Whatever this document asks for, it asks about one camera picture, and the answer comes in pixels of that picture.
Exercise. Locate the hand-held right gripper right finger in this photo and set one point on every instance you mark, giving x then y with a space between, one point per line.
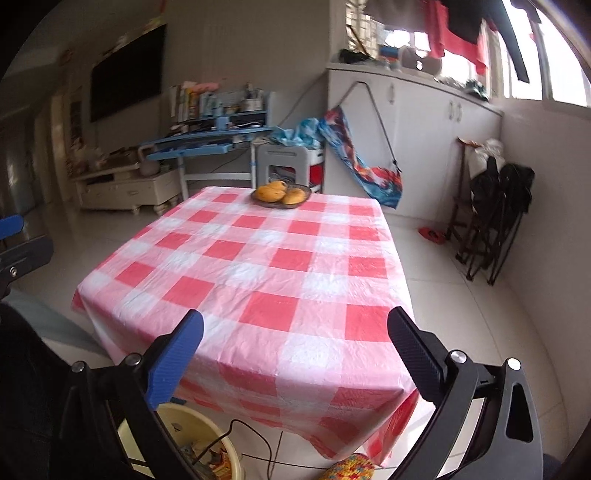
415 355

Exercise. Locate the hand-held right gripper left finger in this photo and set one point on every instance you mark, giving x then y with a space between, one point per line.
178 355

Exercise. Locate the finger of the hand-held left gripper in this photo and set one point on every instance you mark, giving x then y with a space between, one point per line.
9 226
25 258

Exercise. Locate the yellow plastic bucket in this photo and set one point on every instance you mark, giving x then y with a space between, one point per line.
180 422

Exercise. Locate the clear plastic bag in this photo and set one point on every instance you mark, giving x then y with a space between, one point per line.
85 154

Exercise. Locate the pink white checked tablecloth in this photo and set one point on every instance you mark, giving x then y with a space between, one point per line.
277 286

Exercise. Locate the red slipper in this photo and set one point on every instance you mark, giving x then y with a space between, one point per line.
431 234

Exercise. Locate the white television stand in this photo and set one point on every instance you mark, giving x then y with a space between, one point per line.
129 189

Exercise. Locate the colourful crochet cushion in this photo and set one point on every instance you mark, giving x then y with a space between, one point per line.
355 468

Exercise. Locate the white round jar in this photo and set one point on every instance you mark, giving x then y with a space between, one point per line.
148 168

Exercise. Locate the brown wooden folding chair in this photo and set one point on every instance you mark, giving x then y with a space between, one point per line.
461 184

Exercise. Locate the woven fruit basket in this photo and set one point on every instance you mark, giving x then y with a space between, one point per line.
277 206

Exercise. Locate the colourful printed bag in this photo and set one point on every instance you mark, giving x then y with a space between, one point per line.
369 175

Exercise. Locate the black folding chairs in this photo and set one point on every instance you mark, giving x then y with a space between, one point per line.
508 194

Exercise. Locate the yellow mango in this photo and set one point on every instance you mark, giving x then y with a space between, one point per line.
279 184
270 193
295 196

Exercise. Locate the black television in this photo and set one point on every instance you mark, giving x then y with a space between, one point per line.
129 74

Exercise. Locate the blue study desk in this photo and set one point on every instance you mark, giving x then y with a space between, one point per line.
198 138

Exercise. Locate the row of books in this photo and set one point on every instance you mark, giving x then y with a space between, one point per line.
184 101

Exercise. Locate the white cabinet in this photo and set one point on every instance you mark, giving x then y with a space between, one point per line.
425 138

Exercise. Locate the white plastic bag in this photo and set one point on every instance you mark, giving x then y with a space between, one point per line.
489 150

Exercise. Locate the white plastic stool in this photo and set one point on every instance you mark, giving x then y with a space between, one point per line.
286 154

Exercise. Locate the pink plush toy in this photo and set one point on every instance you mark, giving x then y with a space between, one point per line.
207 86

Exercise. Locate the blue patterned cloth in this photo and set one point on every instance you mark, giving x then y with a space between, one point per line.
300 131

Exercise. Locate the white pen holder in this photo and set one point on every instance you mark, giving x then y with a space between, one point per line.
252 101

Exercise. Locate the red hanging garment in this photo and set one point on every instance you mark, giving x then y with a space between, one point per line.
436 27

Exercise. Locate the black hanging garment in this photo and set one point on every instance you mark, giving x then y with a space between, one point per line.
466 23

